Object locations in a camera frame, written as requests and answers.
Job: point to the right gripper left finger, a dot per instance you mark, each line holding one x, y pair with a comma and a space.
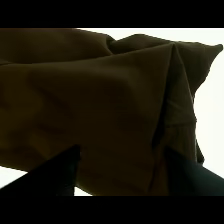
50, 176

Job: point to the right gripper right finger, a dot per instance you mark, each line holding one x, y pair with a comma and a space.
196, 181

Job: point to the brown garment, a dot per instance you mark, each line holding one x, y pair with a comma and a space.
100, 100

